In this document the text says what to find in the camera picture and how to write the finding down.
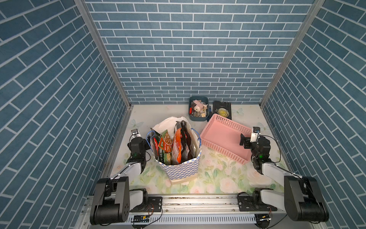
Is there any purple black condiment packet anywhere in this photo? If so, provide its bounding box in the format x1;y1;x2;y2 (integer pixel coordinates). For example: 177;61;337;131
175;121;195;164

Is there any pink tape roll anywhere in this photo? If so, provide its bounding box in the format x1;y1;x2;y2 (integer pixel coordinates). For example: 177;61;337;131
191;100;205;112

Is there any green small condiment packet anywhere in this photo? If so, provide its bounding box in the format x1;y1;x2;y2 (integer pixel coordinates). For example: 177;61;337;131
158;130;173;153

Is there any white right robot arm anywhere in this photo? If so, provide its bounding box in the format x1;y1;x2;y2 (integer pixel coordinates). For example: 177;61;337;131
237;128;329;223

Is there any left green circuit board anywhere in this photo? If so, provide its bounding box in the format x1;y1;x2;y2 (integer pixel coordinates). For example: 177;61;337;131
132;215;150;224

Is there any blue checkered paper bag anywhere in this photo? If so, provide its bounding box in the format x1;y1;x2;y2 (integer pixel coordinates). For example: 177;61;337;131
146;117;202;184

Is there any teal storage bin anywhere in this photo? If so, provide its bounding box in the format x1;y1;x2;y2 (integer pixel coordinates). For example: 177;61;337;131
188;95;209;122

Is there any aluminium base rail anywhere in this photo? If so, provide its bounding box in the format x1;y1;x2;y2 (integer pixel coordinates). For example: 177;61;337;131
76;194;325;229

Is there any black moon book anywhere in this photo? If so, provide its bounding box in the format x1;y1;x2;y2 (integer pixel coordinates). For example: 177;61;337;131
213;101;232;120

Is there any orange red condiment packet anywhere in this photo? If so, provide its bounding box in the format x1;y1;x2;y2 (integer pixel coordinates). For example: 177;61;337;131
171;128;182;165

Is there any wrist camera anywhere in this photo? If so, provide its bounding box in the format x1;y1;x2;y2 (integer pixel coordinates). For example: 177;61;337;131
250;127;260;143
131;129;141;139

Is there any pink plastic basket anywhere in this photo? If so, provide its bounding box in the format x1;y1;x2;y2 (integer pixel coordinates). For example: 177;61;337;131
200;114;252;164

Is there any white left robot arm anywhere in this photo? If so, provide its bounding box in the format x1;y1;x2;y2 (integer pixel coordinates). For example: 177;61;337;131
90;136;148;226

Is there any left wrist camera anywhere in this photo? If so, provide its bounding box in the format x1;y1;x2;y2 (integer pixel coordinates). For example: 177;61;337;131
131;129;141;139

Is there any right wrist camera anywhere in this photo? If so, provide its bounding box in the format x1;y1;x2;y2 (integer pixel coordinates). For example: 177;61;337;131
250;127;260;143

